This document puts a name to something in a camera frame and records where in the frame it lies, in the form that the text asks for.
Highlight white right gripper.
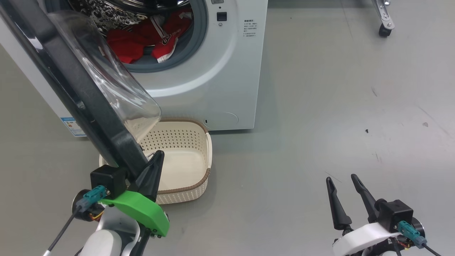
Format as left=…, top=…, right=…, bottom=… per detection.
left=326, top=174, right=400, bottom=256

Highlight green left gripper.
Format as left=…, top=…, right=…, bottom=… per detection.
left=100, top=150, right=170, bottom=238

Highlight black glass washing machine door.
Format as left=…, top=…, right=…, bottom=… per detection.
left=0, top=0, right=162, bottom=182

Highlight red basketball jersey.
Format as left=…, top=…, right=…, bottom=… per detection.
left=106, top=21, right=157, bottom=64

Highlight red shorts with white stripe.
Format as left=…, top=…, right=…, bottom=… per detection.
left=151, top=9, right=194, bottom=64

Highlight cream perforated laundry basket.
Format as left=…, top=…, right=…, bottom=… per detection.
left=99, top=118, right=213, bottom=205

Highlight white front-load washing machine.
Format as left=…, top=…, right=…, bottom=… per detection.
left=0, top=0, right=269, bottom=137

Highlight blue energy label sticker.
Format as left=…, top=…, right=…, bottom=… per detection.
left=60, top=117, right=87, bottom=137

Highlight metal leg with caster wheel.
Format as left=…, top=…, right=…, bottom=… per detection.
left=371, top=0, right=396, bottom=38

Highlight black cable with teal connector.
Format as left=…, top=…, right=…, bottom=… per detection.
left=397, top=220, right=443, bottom=256
left=43, top=185, right=111, bottom=256

